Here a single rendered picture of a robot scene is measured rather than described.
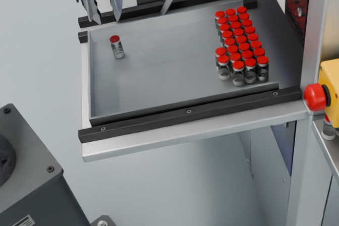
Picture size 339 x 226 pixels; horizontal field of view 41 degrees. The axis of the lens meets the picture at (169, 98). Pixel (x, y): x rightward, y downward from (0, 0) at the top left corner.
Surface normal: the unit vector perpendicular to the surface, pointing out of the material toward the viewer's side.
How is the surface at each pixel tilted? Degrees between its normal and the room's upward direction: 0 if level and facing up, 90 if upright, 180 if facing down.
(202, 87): 0
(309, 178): 90
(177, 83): 0
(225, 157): 0
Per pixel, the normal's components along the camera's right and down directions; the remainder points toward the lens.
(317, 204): 0.14, 0.71
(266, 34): -0.14, -0.68
